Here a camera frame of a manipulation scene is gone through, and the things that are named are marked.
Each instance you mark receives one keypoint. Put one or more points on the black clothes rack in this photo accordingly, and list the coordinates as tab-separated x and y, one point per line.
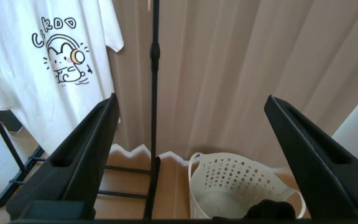
154	56

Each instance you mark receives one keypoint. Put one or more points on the white laundry basket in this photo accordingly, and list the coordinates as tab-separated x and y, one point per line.
238	180

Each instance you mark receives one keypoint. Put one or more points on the beige curtain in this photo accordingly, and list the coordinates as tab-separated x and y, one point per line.
244	77

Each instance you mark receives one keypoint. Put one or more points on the window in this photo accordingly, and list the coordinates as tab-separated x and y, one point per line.
11	123

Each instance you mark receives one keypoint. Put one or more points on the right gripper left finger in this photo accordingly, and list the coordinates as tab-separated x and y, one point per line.
73	186

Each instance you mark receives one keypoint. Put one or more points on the black garment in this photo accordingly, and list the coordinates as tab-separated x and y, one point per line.
269	210

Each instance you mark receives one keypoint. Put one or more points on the white garment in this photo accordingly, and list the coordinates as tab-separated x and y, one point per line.
17	87

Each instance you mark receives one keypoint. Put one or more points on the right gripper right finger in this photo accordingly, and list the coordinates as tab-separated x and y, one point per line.
322	186

